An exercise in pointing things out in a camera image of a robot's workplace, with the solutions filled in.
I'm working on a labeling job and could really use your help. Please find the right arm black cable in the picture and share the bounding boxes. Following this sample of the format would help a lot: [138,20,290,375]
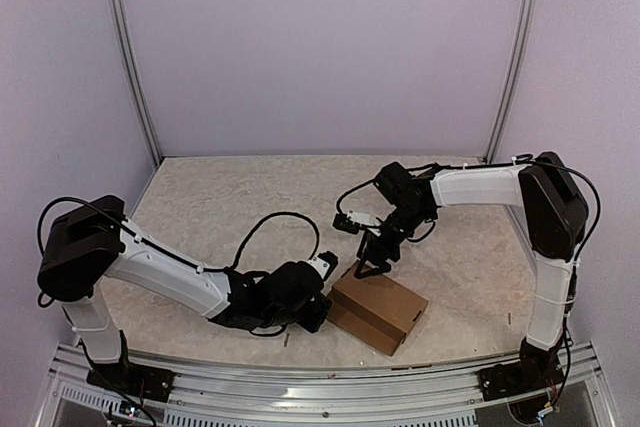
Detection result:
[336,154,600,268]

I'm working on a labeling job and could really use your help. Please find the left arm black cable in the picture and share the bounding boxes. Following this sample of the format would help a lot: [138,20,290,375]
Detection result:
[34,196,321,308]

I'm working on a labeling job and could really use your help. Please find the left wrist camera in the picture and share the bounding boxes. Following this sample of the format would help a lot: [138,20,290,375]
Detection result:
[308,251,339,282]

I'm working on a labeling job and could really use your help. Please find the brown cardboard box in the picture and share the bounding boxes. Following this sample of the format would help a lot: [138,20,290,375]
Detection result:
[328,263,429,356]

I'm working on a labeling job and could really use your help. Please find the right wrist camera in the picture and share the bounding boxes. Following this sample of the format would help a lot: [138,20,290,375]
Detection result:
[332,211,382,236]

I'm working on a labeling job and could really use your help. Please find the front aluminium rail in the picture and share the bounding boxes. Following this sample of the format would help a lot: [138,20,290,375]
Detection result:
[27,343,622,426]

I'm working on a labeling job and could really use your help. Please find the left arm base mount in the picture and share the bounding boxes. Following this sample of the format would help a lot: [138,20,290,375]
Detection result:
[87,364,175,403]

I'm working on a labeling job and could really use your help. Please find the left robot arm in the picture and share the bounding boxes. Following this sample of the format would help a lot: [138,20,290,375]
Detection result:
[36,195,338,392]

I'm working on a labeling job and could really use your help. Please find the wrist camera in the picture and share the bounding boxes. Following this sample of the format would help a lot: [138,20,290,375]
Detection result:
[308,251,339,282]
[332,211,382,236]

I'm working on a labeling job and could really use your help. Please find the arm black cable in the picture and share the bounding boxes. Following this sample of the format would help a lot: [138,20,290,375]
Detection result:
[336,154,600,268]
[34,196,321,308]

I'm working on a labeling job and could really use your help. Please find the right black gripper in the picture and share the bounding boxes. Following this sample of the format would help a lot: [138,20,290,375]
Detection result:
[354,204,431,279]

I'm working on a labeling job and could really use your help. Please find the aluminium frame post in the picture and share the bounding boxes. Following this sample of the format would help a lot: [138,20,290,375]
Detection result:
[482,0,536,163]
[108,0,164,170]

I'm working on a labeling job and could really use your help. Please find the left aluminium frame post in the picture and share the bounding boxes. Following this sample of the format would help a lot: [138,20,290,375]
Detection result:
[108,0,164,170]

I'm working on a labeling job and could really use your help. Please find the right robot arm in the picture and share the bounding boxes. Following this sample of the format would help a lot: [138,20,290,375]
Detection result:
[355,152,589,391]

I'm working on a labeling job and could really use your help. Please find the right aluminium frame post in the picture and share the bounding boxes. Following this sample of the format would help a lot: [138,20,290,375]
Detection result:
[482,0,536,163]

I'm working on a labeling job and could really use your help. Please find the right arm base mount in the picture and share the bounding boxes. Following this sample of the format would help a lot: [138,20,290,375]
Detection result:
[477,359,564,401]

